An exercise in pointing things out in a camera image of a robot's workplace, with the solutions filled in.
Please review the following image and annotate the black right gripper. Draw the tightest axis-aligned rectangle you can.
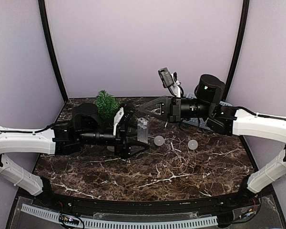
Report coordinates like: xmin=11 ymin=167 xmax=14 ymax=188
xmin=140 ymin=95 xmax=214 ymax=123

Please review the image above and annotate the clear battery box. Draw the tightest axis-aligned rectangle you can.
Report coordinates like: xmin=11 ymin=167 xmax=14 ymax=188
xmin=137 ymin=117 xmax=148 ymax=144

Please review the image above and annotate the white ball fairy light string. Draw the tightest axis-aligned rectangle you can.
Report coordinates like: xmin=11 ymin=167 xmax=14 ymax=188
xmin=147 ymin=114 xmax=205 ymax=172

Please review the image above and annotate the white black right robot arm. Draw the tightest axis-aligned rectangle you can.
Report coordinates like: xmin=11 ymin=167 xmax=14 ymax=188
xmin=140 ymin=74 xmax=286 ymax=207

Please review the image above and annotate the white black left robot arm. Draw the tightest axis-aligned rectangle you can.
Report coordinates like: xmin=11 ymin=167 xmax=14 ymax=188
xmin=0 ymin=103 xmax=149 ymax=208

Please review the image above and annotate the white tree pot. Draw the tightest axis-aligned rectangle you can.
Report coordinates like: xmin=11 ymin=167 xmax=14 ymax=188
xmin=107 ymin=146 xmax=115 ymax=152

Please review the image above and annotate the small green christmas tree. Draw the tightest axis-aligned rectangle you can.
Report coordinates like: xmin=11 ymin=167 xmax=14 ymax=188
xmin=94 ymin=90 xmax=121 ymax=123

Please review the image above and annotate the blue plastic basket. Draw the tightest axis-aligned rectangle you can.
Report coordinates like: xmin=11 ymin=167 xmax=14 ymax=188
xmin=176 ymin=96 xmax=235 ymax=134

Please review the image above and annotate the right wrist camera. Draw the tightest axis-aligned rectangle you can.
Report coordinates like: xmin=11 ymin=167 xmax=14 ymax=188
xmin=158 ymin=67 xmax=184 ymax=98

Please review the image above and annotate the black front rail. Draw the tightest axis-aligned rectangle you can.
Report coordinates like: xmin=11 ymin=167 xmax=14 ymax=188
xmin=33 ymin=193 xmax=261 ymax=215

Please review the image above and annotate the perforated cable duct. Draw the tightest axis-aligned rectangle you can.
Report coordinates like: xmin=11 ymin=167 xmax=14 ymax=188
xmin=20 ymin=204 xmax=218 ymax=229

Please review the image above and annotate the right black frame post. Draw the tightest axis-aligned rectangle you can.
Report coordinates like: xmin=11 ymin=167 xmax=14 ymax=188
xmin=222 ymin=0 xmax=250 ymax=101

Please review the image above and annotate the black frame post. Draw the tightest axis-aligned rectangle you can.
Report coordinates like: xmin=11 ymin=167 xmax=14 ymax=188
xmin=222 ymin=0 xmax=250 ymax=101
xmin=38 ymin=0 xmax=69 ymax=103

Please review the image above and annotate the left black frame post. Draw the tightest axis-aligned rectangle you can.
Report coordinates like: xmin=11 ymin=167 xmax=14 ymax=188
xmin=38 ymin=0 xmax=69 ymax=103

